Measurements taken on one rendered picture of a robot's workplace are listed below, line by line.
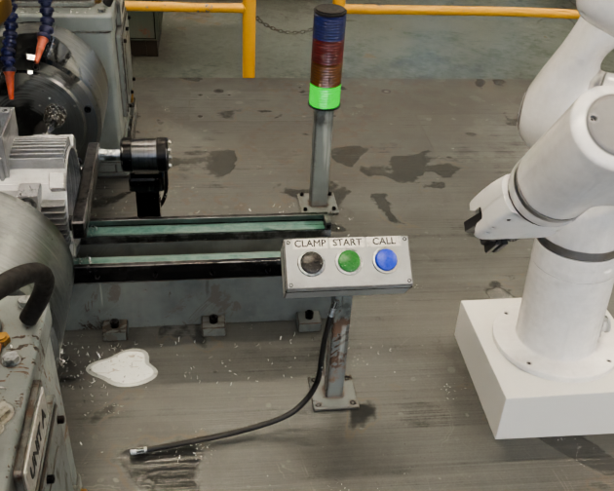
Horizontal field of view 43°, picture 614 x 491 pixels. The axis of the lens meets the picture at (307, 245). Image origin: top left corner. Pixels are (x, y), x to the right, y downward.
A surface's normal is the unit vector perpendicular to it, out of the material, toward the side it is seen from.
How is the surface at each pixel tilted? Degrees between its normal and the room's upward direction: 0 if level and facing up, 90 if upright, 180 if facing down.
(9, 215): 32
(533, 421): 90
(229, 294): 90
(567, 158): 106
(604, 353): 3
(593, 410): 90
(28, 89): 90
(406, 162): 0
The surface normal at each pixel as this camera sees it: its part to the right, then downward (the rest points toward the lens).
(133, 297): 0.13, 0.57
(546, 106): -0.60, 0.26
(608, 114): 0.10, -0.32
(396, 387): 0.05, -0.82
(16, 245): 0.66, -0.66
